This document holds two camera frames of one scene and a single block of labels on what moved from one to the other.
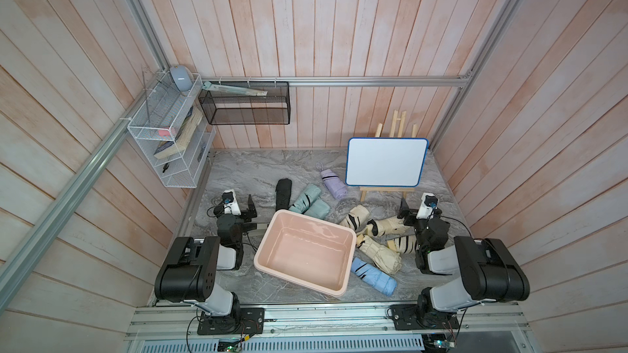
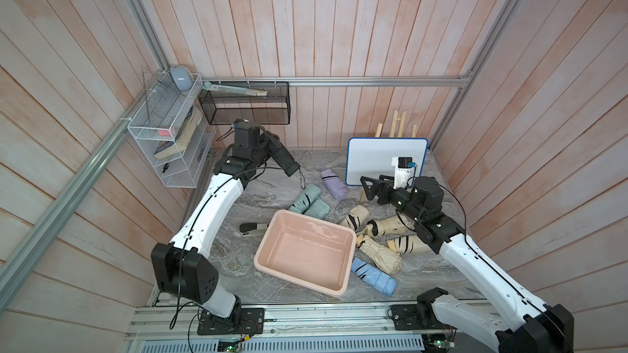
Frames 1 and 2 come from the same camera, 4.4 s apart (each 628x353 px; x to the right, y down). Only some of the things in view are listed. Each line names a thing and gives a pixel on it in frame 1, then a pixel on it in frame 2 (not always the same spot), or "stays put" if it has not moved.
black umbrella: x=283 y=189 -> x=280 y=154
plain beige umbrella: x=383 y=256 stays put
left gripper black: x=246 y=216 -> x=262 y=137
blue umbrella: x=377 y=279 stays put
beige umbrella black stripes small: x=356 y=218 stays put
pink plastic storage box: x=306 y=251 stays put
